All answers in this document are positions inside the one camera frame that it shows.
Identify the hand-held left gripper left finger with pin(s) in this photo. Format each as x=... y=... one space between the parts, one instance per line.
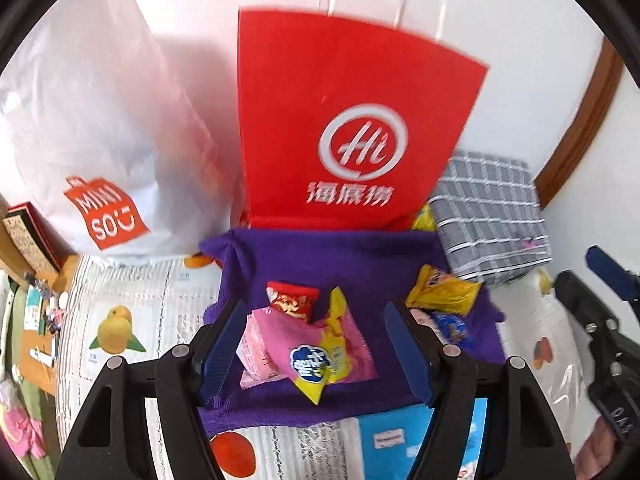
x=222 y=355

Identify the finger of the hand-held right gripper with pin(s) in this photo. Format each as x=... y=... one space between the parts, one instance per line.
x=587 y=305
x=615 y=272

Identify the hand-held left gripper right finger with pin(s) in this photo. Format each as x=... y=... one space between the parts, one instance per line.
x=412 y=355

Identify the pink white snack packet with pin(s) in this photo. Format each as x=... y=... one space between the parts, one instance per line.
x=265 y=345

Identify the blue white snack packet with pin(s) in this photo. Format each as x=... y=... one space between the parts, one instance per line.
x=452 y=330

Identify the yellow pink snack packet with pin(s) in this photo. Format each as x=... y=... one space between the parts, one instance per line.
x=340 y=350

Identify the red snack packet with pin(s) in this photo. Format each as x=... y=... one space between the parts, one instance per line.
x=290 y=302

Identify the person's right hand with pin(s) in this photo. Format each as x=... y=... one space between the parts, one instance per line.
x=600 y=452

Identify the fruit print tablecloth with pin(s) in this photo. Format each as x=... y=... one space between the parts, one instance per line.
x=160 y=290

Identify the purple towel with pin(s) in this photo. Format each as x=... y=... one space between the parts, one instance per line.
x=370 y=270

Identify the light blue plastic pack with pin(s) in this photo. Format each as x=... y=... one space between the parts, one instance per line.
x=385 y=460

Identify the small yellow packet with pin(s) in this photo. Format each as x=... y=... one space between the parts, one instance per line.
x=425 y=220

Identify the grey checked cloth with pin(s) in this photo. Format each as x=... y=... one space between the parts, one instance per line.
x=490 y=210

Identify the green cloth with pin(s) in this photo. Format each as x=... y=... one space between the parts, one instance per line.
x=20 y=320

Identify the pink cloth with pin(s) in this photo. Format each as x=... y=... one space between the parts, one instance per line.
x=20 y=425

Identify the dark red patterned box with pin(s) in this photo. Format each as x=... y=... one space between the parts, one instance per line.
x=35 y=235

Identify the white plastic bag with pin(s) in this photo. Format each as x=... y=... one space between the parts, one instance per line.
x=125 y=135

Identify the red paper bag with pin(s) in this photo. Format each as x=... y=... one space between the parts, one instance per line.
x=300 y=110

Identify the brown wooden door frame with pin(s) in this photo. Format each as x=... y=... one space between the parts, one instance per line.
x=585 y=125

